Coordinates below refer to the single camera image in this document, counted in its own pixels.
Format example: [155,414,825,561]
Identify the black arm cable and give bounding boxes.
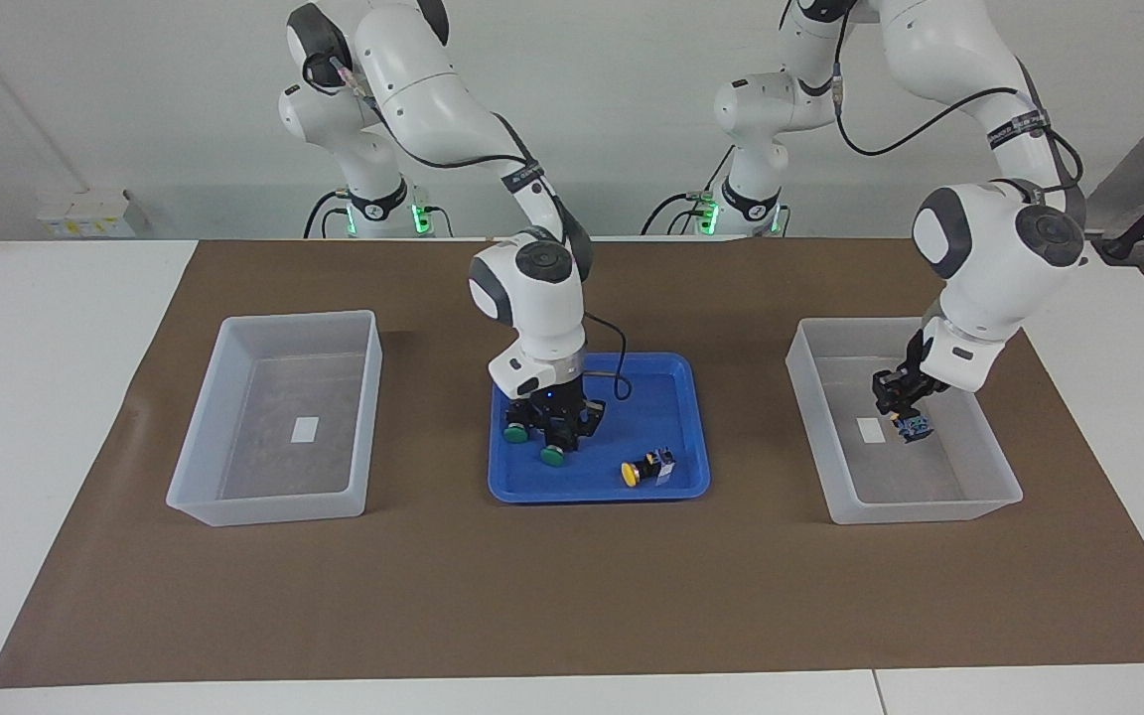
[329,55,633,401]
[830,0,1087,215]

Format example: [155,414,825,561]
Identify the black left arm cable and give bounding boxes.
[830,0,1087,215]

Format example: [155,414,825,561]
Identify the white cartons with yellow labels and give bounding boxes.
[36,189,141,239]

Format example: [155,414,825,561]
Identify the black base cable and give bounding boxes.
[640,147,735,236]
[302,191,357,239]

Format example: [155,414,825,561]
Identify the blue plastic tray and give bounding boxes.
[488,352,712,504]

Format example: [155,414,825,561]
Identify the brown table mat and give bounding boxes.
[0,238,1144,689]

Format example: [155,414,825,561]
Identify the translucent white plastic box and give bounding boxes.
[166,310,383,527]
[786,317,1024,525]

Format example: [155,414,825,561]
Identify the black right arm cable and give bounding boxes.
[329,55,633,401]

